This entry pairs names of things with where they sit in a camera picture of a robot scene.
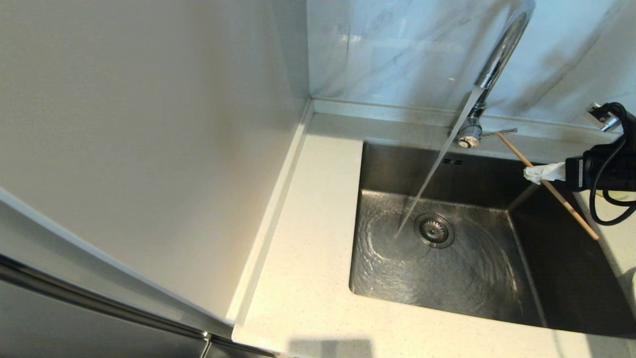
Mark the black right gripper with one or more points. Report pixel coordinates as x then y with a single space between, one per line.
611 169

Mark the wooden chopstick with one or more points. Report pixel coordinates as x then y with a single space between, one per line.
572 210

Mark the chrome kitchen faucet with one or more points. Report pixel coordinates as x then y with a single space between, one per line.
503 49

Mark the stainless steel sink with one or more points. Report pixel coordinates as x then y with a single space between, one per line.
472 278

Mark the round metal drain strainer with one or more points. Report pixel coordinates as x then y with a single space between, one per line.
434 230

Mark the tall grey refrigerator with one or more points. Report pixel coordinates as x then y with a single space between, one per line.
149 149

